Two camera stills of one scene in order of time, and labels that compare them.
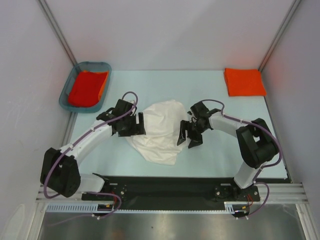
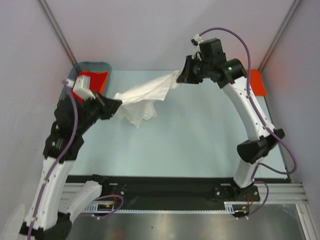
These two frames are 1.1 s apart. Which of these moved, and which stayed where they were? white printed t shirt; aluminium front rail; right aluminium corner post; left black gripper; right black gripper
Moved: right black gripper; left black gripper; white printed t shirt
Stayed: aluminium front rail; right aluminium corner post
